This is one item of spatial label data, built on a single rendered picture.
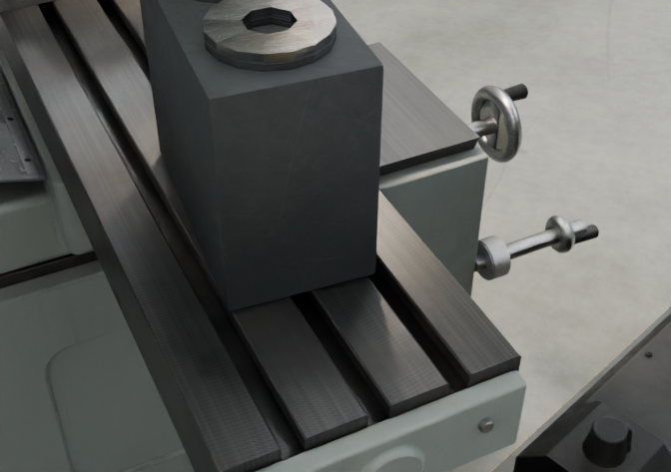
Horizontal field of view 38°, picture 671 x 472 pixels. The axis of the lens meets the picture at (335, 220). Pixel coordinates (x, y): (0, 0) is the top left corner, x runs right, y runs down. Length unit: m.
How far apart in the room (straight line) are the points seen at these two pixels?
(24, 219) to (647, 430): 0.72
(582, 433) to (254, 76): 0.64
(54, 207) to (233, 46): 0.46
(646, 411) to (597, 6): 2.28
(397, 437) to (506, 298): 1.50
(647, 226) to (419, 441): 1.78
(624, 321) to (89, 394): 1.25
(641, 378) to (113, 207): 0.68
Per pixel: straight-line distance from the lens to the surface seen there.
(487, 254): 1.40
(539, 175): 2.52
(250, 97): 0.63
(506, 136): 1.46
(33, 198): 1.06
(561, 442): 1.12
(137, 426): 1.33
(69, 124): 0.96
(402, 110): 1.32
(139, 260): 0.79
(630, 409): 1.20
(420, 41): 3.04
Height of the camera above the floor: 1.48
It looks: 39 degrees down
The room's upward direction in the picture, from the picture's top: straight up
